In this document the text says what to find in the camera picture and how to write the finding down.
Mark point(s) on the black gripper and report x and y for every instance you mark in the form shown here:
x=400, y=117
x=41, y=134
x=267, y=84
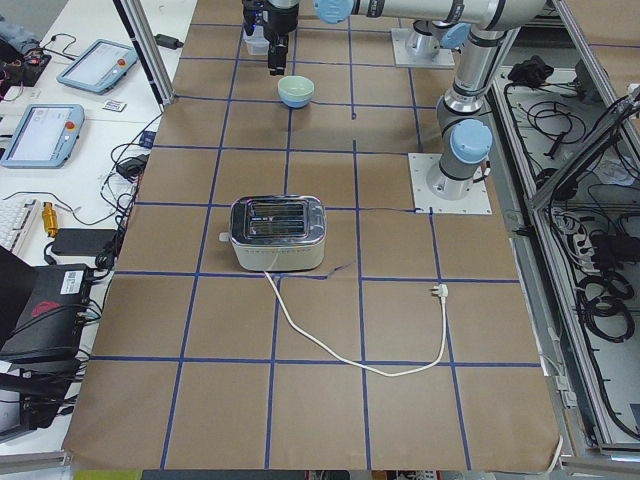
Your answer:
x=276, y=25

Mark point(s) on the green plastic bowl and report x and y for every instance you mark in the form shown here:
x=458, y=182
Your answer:
x=295, y=88

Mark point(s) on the blue plastic bowl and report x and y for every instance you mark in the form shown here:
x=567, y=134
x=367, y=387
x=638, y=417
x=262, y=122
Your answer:
x=296, y=101

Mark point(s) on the clear plastic food container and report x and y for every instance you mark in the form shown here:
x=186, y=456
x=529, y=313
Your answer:
x=256, y=44

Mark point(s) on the blue teach pendant far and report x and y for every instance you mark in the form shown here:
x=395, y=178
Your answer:
x=100, y=67

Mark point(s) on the blue teach pendant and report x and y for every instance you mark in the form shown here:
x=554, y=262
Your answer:
x=45, y=136
x=100, y=67

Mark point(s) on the cream and chrome toaster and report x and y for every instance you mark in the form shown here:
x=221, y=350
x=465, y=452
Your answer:
x=277, y=233

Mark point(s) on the blue teach pendant near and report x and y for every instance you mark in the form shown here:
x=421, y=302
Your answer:
x=45, y=136

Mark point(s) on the white keyboard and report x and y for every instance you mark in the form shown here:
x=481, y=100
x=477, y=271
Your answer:
x=18, y=217

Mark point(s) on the black computer box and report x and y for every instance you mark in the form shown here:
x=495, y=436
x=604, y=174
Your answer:
x=42, y=309

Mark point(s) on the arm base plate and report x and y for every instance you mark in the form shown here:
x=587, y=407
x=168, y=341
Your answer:
x=434, y=192
x=415, y=50

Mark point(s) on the aluminium frame post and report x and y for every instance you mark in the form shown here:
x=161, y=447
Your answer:
x=134, y=20

